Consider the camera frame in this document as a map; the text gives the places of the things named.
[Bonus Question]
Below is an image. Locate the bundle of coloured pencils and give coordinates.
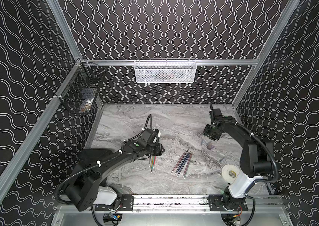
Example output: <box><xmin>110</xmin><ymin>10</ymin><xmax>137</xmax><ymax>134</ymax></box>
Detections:
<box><xmin>149</xmin><ymin>155</ymin><xmax>156</xmax><ymax>173</ymax></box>

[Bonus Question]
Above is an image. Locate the red pencil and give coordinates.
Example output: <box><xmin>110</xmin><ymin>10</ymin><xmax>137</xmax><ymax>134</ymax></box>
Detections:
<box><xmin>171</xmin><ymin>148</ymin><xmax>189</xmax><ymax>174</ymax></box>
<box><xmin>183</xmin><ymin>153</ymin><xmax>193</xmax><ymax>179</ymax></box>

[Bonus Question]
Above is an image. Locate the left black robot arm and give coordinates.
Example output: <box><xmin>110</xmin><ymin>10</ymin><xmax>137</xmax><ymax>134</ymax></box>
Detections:
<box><xmin>54</xmin><ymin>115</ymin><xmax>165</xmax><ymax>211</ymax></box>

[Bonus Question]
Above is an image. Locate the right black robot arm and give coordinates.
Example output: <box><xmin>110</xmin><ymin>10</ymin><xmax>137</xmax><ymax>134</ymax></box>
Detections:
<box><xmin>203</xmin><ymin>104</ymin><xmax>279</xmax><ymax>199</ymax></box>

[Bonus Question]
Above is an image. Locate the white tape roll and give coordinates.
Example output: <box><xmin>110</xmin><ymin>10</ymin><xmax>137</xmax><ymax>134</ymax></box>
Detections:
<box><xmin>222</xmin><ymin>164</ymin><xmax>241</xmax><ymax>184</ymax></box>

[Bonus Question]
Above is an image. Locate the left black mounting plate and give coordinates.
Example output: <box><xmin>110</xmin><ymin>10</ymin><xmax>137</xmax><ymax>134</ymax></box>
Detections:
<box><xmin>94</xmin><ymin>195</ymin><xmax>135</xmax><ymax>212</ymax></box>

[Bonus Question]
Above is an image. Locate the black mounting plate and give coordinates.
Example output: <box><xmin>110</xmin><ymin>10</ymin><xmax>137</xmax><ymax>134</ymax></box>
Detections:
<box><xmin>94</xmin><ymin>195</ymin><xmax>135</xmax><ymax>212</ymax></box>
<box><xmin>206</xmin><ymin>194</ymin><xmax>249</xmax><ymax>212</ymax></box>

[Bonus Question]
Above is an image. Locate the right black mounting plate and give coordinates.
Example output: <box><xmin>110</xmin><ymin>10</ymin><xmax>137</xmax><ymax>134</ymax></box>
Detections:
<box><xmin>206</xmin><ymin>194</ymin><xmax>249</xmax><ymax>212</ymax></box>

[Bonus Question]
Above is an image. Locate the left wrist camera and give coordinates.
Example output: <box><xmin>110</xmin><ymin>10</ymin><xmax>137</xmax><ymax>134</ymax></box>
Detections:
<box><xmin>152</xmin><ymin>129</ymin><xmax>161</xmax><ymax>144</ymax></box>

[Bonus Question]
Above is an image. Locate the aluminium front rail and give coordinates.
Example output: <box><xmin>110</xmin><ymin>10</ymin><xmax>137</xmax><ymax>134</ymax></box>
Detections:
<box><xmin>59</xmin><ymin>194</ymin><xmax>286</xmax><ymax>214</ymax></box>

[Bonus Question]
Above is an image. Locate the white mesh wall basket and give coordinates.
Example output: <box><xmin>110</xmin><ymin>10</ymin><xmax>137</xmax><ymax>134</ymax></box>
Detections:
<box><xmin>134</xmin><ymin>58</ymin><xmax>197</xmax><ymax>83</ymax></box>

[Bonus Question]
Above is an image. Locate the black wire wall basket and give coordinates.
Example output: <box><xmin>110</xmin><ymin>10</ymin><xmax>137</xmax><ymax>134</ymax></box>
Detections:
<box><xmin>59</xmin><ymin>62</ymin><xmax>108</xmax><ymax>114</ymax></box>

